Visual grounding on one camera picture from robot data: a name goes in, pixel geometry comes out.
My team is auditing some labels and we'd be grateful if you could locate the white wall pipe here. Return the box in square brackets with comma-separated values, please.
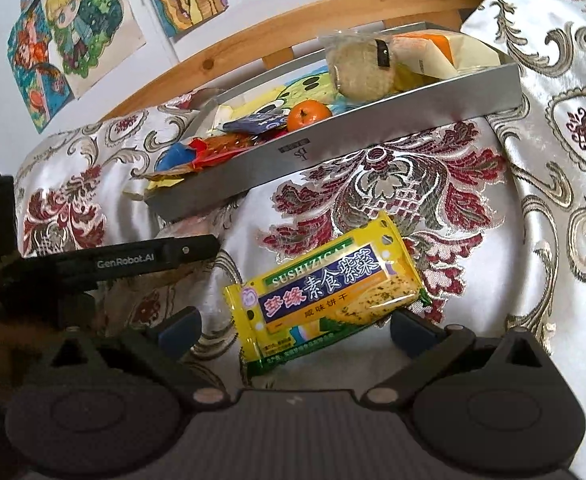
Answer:
[140, 0, 179, 66]

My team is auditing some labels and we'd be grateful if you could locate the pink round biscuit pack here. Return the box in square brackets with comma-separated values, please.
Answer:
[155, 216, 223, 238]

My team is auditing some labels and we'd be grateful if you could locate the beige round biscuit pack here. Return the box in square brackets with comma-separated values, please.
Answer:
[318, 30, 397, 103]

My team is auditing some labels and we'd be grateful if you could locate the mermaid girl poster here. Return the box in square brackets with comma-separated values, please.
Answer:
[7, 0, 73, 133]

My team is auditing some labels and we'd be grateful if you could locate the yellow seaweed cracker packet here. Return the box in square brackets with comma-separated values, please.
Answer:
[223, 211, 427, 378]

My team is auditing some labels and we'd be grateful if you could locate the dark blue calcium packet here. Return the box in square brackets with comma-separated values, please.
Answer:
[221, 110, 287, 136]

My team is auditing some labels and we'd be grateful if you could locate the blond child poster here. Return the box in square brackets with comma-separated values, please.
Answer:
[39, 0, 146, 99]

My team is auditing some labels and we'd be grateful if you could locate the wooden bed frame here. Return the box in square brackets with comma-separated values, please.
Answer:
[106, 0, 483, 119]

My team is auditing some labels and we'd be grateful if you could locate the orange tangerine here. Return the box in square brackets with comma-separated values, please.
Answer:
[287, 100, 332, 132]

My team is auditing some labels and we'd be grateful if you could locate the person's left hand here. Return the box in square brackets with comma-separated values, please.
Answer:
[0, 322, 59, 408]

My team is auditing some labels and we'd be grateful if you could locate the brown small snack packet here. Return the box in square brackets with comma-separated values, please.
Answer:
[144, 164, 194, 186]

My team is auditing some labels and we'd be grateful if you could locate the grey cardboard tray box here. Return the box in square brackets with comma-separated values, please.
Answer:
[144, 51, 522, 222]

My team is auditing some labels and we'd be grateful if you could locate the green cartoon drawing sheet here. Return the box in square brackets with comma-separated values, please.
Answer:
[157, 71, 354, 181]

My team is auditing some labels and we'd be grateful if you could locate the orange cream bread package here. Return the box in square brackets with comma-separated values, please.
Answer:
[387, 29, 501, 80]

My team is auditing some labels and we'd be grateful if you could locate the red snack packet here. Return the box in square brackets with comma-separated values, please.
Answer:
[188, 133, 265, 172]

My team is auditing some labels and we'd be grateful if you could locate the floral satin bedspread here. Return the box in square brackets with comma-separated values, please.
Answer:
[0, 0, 586, 480]

